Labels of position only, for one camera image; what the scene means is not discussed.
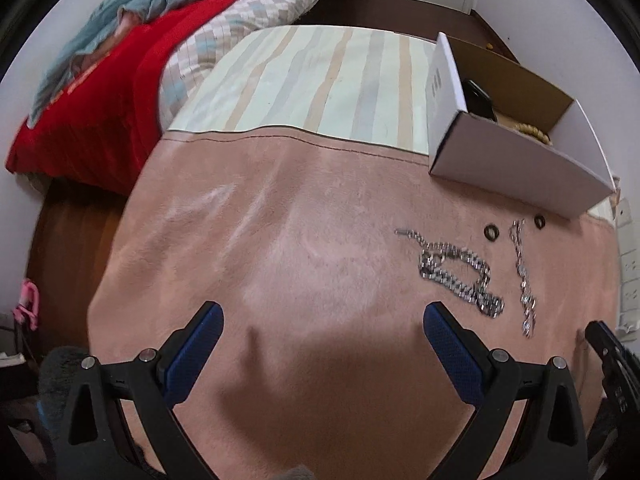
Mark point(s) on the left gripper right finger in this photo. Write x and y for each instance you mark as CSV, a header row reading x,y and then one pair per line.
x,y
550,441

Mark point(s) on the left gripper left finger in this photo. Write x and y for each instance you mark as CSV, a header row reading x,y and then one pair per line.
x,y
119,420

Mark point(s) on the black smart watch band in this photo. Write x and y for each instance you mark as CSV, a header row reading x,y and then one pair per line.
x,y
477,100

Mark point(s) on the white power strip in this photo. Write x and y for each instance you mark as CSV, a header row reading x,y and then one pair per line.
x,y
628,257

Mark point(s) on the pink object on floor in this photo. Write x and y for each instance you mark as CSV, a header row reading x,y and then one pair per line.
x,y
27,308

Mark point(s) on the red blanket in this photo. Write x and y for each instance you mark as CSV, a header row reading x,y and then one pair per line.
x,y
94,117

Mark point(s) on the white cardboard box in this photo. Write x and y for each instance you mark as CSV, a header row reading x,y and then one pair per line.
x,y
542,150

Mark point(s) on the bed with checkered mattress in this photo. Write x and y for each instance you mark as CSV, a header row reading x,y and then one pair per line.
x,y
198,54

